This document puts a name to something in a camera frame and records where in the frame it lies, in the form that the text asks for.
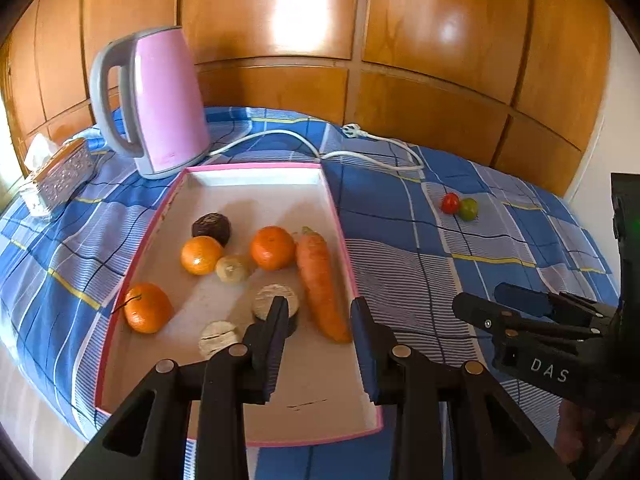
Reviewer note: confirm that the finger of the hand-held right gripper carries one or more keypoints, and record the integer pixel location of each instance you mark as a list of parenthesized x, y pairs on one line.
[(475, 310), (522, 297)]

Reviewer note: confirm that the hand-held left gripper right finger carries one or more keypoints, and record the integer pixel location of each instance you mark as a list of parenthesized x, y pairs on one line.
[(361, 330)]

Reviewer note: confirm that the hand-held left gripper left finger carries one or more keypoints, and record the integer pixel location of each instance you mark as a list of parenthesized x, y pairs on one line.
[(277, 330)]

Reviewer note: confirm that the tan and dark fruit piece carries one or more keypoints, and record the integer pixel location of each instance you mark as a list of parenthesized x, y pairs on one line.
[(262, 300)]

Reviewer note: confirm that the orange carrot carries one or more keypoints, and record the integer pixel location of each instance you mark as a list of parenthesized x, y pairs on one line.
[(320, 285)]

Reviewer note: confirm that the small yellow-beige fruit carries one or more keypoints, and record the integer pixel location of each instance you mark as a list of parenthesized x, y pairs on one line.
[(232, 268)]

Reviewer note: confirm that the pink shallow box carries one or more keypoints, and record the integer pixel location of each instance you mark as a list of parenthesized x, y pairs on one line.
[(200, 305)]

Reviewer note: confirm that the dark purple fruit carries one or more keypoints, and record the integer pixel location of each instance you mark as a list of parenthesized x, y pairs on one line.
[(212, 227)]

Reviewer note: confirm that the blue plaid bedsheet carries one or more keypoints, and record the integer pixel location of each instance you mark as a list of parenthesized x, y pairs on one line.
[(450, 280)]

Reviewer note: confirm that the green tomato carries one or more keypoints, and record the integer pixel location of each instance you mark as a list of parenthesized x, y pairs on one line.
[(468, 208)]

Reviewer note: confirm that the red tomato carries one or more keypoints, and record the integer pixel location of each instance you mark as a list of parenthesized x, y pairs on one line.
[(450, 203)]

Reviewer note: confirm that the orange with stem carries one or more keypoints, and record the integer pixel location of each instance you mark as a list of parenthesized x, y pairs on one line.
[(147, 307)]

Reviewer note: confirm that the pink electric kettle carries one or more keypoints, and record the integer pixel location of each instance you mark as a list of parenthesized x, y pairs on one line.
[(160, 100)]

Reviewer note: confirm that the silver patterned tissue box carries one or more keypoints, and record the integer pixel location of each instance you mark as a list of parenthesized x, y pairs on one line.
[(62, 175)]

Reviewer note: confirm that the wooden wardrobe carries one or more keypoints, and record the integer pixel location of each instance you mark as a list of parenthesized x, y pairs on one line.
[(310, 20)]

